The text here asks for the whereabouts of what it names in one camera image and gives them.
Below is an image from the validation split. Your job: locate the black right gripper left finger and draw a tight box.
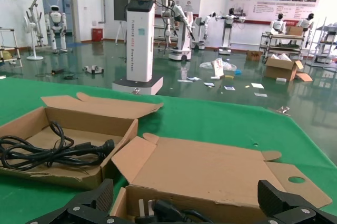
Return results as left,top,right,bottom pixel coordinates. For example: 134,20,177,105
26,178,116,224

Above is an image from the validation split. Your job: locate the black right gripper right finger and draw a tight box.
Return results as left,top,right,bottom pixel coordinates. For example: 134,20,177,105
252,179,337,224

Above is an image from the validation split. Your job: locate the black power cable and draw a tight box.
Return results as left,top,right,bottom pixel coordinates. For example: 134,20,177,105
0,120,116,171

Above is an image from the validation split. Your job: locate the black plug in near box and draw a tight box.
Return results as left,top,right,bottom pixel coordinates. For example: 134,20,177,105
134,198,211,224

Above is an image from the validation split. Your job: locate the open brown cardboard box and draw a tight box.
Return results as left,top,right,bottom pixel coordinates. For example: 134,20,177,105
0,91,164,191
110,132,333,224

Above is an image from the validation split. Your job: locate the green tablecloth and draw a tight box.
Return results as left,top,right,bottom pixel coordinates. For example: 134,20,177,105
0,76,337,224

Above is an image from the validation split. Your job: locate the flat cardboard piece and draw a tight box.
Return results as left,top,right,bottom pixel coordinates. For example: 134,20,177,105
296,73,313,82

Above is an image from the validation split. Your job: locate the large open brown carton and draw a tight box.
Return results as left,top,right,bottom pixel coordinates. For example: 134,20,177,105
264,54,303,82

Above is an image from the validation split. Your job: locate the white floor device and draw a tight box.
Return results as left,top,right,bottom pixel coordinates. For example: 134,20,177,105
83,65,105,74

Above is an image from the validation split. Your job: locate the clear plastic bag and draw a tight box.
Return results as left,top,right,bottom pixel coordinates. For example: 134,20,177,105
199,57,237,72

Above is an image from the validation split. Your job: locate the metal shelf rack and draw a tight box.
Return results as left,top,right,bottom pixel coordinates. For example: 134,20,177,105
306,16,337,67

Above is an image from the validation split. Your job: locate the white paper bag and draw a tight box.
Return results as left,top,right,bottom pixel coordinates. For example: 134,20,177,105
211,59,225,80

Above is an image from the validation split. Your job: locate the printed brown carton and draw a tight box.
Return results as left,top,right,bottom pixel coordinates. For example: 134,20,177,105
246,50,263,62

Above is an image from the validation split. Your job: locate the white floor fan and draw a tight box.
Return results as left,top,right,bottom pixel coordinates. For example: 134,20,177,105
23,15,44,61

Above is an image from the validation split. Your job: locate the grey rack table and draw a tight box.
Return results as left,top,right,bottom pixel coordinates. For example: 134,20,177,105
259,31,306,59

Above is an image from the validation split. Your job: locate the white tower robot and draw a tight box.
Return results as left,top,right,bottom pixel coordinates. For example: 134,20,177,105
112,0,176,96

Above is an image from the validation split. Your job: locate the red bin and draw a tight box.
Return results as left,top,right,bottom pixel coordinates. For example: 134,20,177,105
91,28,103,42

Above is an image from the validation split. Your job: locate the closed brown carton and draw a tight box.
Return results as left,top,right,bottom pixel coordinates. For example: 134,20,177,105
285,25,304,36

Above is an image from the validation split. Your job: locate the white black-headed robot torso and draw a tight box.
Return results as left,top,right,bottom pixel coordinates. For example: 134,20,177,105
297,13,315,34
270,12,287,35

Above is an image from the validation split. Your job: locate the white robot with spread arms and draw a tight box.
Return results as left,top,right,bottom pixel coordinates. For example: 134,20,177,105
215,7,247,55

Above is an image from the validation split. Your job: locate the white wheeled robot with arms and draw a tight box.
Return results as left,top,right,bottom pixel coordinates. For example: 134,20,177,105
168,4,197,62

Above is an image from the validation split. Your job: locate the white humanoid robot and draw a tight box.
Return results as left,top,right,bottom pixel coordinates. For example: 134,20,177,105
44,4,68,53

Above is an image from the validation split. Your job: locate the white pipe rack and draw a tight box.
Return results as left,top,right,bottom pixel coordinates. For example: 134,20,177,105
0,28,23,67

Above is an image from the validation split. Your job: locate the white robot on wheeled base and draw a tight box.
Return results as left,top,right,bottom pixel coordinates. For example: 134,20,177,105
193,11,217,50

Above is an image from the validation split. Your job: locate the dark display board on stand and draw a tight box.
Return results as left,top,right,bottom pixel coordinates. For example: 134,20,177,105
113,0,128,43

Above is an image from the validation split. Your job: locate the grey door frame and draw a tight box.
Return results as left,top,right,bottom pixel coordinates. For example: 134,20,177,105
39,0,81,45

